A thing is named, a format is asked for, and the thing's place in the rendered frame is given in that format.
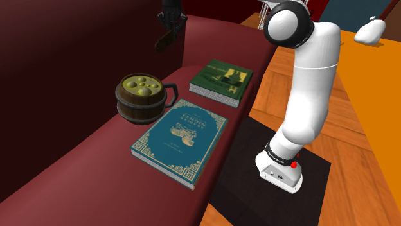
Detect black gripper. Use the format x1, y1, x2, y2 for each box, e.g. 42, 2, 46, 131
157, 0, 189, 33

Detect brown oblong object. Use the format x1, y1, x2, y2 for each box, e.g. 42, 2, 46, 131
154, 30, 175, 53

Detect green hardcover book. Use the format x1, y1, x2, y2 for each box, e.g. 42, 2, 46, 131
188, 58, 254, 109

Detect wooden barrel mug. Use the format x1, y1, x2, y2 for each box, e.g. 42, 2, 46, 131
115, 73, 179, 126

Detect teal hardcover book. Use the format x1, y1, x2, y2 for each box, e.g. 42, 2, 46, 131
130, 98, 229, 191

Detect dark red sofa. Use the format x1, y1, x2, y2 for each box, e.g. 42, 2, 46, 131
0, 0, 278, 226

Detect white rounded sack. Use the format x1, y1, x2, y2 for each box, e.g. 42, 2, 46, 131
353, 16, 387, 45

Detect orange rug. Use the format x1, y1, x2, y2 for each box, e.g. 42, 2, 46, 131
335, 30, 401, 209

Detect white metal frame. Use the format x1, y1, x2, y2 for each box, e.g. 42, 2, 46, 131
257, 0, 278, 31

